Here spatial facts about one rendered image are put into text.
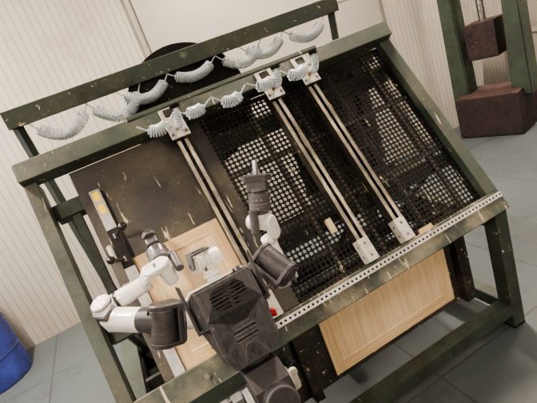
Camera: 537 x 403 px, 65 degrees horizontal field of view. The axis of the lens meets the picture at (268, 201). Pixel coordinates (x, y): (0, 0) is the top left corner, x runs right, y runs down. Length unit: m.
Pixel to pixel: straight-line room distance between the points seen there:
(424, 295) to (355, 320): 0.50
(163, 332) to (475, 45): 5.52
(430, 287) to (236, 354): 1.61
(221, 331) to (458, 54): 5.56
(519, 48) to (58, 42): 5.17
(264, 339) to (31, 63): 4.03
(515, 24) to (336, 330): 4.61
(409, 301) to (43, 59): 4.02
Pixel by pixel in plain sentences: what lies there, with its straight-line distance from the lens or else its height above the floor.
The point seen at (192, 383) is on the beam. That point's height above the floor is 0.86.
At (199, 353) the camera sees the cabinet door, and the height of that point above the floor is 0.92.
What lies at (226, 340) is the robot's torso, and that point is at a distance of 1.42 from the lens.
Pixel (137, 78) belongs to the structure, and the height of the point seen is 2.13.
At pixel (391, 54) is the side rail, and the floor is 1.74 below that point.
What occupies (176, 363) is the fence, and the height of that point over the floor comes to 0.94.
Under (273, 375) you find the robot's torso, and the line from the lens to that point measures 1.49.
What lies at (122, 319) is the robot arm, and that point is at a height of 1.35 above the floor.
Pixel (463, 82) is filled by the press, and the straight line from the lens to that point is 6.52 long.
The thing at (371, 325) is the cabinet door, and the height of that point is 0.42.
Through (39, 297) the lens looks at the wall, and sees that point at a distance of 5.28.
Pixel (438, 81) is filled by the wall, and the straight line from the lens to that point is 6.88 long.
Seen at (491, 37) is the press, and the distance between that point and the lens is 6.23.
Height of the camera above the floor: 2.03
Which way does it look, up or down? 19 degrees down
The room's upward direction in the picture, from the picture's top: 21 degrees counter-clockwise
